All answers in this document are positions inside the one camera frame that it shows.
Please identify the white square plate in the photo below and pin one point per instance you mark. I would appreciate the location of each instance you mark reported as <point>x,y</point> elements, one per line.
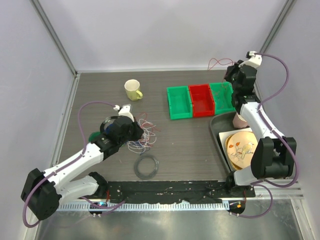
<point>224,137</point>

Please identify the red plastic bin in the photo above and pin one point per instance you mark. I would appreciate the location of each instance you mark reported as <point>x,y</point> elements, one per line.
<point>202,100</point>

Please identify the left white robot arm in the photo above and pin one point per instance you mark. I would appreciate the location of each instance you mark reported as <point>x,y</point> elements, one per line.
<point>44,191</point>

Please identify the pink ceramic mug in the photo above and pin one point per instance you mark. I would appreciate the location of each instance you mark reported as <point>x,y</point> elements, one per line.
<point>239,122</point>

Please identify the left green plastic bin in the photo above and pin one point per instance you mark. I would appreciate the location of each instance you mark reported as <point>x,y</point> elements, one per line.
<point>179,102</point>

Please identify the green plastic bin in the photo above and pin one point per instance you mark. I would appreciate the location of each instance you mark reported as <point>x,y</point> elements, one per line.
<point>179,102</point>
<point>222,96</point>

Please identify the yellow ceramic mug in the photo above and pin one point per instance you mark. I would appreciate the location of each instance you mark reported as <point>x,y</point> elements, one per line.
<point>133,89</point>

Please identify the bird pattern plate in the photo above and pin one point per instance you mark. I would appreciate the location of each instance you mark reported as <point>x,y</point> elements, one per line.
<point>240,148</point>

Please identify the white slotted cable duct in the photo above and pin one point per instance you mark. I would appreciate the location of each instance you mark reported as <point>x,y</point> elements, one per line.
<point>130,207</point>

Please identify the dark grey tray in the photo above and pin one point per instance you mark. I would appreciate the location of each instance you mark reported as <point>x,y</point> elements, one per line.
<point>222,123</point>

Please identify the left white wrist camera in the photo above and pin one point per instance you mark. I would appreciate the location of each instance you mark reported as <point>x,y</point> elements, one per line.
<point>125,111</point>

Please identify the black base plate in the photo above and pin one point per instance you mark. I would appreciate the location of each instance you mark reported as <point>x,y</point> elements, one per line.
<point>170,192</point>

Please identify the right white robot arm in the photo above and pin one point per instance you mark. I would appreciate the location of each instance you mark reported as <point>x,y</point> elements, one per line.
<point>275,154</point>

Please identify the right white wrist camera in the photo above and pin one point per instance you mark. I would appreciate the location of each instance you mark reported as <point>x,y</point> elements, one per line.
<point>254,59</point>

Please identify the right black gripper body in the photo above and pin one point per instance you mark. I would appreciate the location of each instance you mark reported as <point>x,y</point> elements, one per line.
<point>232,75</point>

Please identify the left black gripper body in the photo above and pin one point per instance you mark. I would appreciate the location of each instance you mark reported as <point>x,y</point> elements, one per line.
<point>128,137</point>

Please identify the right green plastic bin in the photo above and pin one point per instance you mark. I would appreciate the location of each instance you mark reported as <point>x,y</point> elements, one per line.
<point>222,96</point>

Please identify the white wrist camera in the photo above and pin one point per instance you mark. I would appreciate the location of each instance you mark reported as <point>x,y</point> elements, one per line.
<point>254,59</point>
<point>125,111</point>

